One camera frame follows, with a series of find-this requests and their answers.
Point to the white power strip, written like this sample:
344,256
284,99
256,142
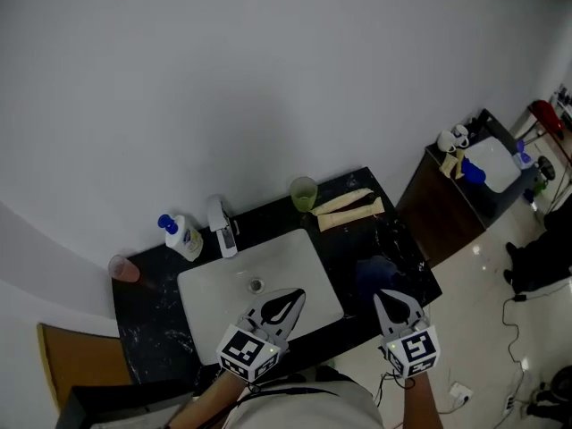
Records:
460,391

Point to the black bag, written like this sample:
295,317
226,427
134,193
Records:
545,257

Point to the dark blue cloth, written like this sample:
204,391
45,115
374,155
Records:
375,273

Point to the white pump bottle blue cap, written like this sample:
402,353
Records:
185,239

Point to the person's left forearm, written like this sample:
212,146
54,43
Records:
210,402

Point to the chrome faucet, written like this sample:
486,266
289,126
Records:
216,215

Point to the white mug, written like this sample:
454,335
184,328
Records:
461,135
446,141

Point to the cream squeeze tube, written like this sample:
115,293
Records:
342,200
350,216

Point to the black marble vanity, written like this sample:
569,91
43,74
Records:
152,311

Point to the metal sink drain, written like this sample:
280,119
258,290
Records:
255,284

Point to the black round stool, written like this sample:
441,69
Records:
545,167

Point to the clear bottle blue cap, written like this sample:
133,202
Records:
524,154

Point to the green plastic cup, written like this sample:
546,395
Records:
304,195

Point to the person's white shirt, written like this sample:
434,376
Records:
313,409

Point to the dark wooden vanity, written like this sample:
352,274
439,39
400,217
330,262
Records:
442,212

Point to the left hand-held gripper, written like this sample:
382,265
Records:
248,351

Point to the pink plastic cup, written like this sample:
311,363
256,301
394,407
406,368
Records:
125,271

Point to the small white sink basin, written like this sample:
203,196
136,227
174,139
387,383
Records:
491,163

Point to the brown cardboard box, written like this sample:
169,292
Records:
80,360

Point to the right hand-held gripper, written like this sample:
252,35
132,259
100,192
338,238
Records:
413,351

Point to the red chair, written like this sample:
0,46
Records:
547,112

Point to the person's right forearm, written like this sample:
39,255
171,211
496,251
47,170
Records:
420,405

